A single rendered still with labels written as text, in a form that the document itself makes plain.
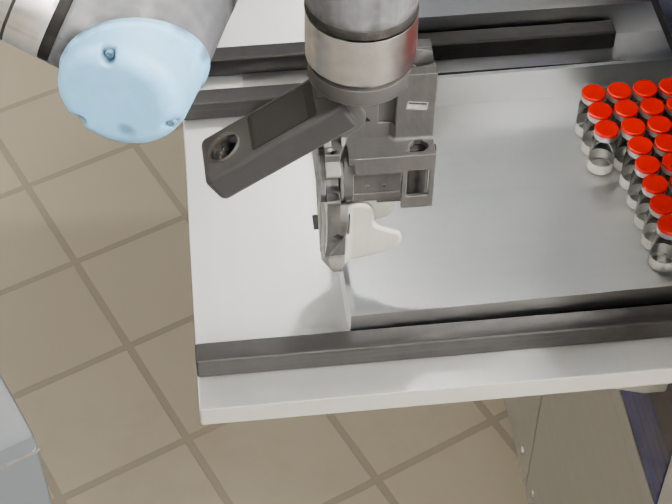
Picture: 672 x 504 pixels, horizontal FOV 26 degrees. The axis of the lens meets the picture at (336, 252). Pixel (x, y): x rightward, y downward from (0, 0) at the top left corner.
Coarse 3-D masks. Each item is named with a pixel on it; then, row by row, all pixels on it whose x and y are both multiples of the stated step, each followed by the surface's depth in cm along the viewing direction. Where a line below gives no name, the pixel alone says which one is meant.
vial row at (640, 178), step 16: (608, 96) 124; (624, 96) 123; (624, 112) 122; (624, 128) 120; (640, 128) 120; (624, 144) 121; (640, 144) 119; (624, 160) 120; (640, 160) 118; (656, 160) 118; (624, 176) 121; (640, 176) 118; (656, 176) 117; (640, 192) 117; (656, 192) 116; (640, 208) 117; (656, 208) 114; (640, 224) 118; (656, 224) 115; (640, 240) 118; (656, 240) 114; (656, 256) 115
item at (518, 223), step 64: (576, 64) 128; (640, 64) 128; (448, 128) 127; (512, 128) 127; (448, 192) 122; (512, 192) 122; (576, 192) 122; (384, 256) 117; (448, 256) 117; (512, 256) 117; (576, 256) 117; (640, 256) 117; (384, 320) 109; (448, 320) 110
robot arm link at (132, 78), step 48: (0, 0) 79; (48, 0) 79; (96, 0) 80; (144, 0) 80; (192, 0) 82; (48, 48) 81; (96, 48) 78; (144, 48) 78; (192, 48) 81; (96, 96) 80; (144, 96) 79; (192, 96) 82
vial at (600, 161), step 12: (600, 132) 120; (612, 132) 120; (600, 144) 121; (612, 144) 121; (588, 156) 123; (600, 156) 121; (612, 156) 122; (588, 168) 123; (600, 168) 122; (612, 168) 123
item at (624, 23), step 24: (432, 0) 139; (456, 0) 139; (480, 0) 139; (504, 0) 139; (528, 0) 139; (552, 0) 139; (576, 0) 139; (600, 0) 139; (624, 0) 139; (648, 0) 134; (432, 24) 133; (456, 24) 133; (480, 24) 133; (504, 24) 134; (528, 24) 134; (624, 24) 135; (648, 24) 136
